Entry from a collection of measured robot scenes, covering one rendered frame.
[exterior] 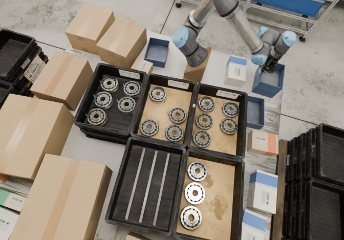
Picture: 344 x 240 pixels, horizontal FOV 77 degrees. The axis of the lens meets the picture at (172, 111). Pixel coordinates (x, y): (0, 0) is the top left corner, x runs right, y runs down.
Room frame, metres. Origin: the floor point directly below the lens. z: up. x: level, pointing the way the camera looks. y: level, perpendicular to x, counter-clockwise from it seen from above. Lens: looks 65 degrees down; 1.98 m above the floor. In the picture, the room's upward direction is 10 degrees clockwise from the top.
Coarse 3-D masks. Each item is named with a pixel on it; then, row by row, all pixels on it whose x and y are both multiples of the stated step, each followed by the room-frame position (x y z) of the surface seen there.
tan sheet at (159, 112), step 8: (152, 88) 0.67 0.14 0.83; (168, 88) 0.69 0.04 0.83; (168, 96) 0.64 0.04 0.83; (176, 96) 0.65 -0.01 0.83; (184, 96) 0.66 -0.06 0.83; (152, 104) 0.56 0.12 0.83; (160, 104) 0.57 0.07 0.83; (168, 104) 0.58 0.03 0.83; (176, 104) 0.59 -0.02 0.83; (184, 104) 0.60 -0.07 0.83; (144, 112) 0.50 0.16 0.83; (152, 112) 0.51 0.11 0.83; (160, 112) 0.52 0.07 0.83; (160, 120) 0.47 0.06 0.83; (168, 120) 0.48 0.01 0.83; (160, 128) 0.42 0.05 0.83; (184, 128) 0.45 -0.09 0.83; (160, 136) 0.38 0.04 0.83
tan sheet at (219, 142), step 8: (200, 96) 0.68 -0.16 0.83; (208, 96) 0.69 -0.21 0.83; (216, 104) 0.64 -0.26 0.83; (200, 112) 0.57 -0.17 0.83; (216, 112) 0.59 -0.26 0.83; (216, 120) 0.53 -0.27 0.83; (216, 128) 0.48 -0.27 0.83; (216, 136) 0.43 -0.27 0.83; (224, 136) 0.44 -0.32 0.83; (232, 136) 0.45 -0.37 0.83; (192, 144) 0.36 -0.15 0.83; (216, 144) 0.38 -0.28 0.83; (224, 144) 0.39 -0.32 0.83; (232, 144) 0.40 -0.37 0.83; (224, 152) 0.35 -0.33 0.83; (232, 152) 0.35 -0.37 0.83
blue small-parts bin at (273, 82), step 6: (276, 66) 1.03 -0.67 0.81; (282, 66) 1.03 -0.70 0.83; (276, 72) 1.01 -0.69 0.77; (282, 72) 0.98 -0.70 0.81; (258, 78) 0.92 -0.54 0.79; (264, 78) 0.94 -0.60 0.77; (270, 78) 0.95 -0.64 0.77; (276, 78) 0.96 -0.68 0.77; (282, 78) 0.92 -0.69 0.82; (258, 84) 0.86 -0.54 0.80; (264, 84) 0.85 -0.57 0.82; (270, 84) 0.85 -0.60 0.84; (276, 84) 0.90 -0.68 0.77; (282, 84) 0.87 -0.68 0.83; (270, 90) 0.84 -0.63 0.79; (276, 90) 0.84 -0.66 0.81
